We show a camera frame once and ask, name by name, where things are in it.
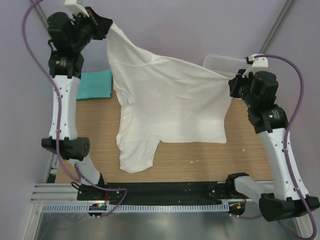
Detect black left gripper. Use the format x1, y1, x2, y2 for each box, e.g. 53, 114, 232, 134
70, 7, 114, 53

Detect white printed t-shirt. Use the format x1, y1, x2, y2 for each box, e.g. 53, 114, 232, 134
107, 24, 231, 173

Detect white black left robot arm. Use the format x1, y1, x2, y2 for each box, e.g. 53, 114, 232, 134
41, 6, 113, 200

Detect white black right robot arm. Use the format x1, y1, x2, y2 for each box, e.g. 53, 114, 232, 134
225, 69, 320, 222

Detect white perforated plastic basket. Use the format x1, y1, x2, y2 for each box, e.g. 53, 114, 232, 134
202, 54, 250, 79

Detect folded teal t-shirt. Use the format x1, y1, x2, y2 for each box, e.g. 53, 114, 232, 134
76, 69, 113, 101

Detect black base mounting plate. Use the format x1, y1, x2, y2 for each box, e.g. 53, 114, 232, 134
71, 181, 244, 205

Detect right base electronics board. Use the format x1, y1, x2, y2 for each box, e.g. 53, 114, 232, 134
228, 202, 246, 218

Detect base electronics board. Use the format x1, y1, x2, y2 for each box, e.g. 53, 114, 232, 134
88, 203, 107, 218
228, 202, 246, 218

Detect left base electronics board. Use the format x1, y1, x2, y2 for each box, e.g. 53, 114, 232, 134
88, 203, 107, 218

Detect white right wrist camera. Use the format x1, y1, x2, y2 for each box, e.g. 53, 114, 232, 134
242, 54, 269, 78

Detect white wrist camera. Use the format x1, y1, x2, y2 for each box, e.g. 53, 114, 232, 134
242, 54, 269, 78
63, 0, 90, 17

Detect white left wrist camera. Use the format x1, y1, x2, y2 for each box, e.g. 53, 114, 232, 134
63, 0, 90, 17

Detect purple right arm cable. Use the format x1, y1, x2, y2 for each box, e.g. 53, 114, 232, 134
232, 54, 316, 240

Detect aluminium frame rail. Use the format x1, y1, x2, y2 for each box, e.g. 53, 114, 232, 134
30, 183, 78, 203

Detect white slotted cable duct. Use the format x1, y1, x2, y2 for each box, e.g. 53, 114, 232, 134
41, 202, 229, 213

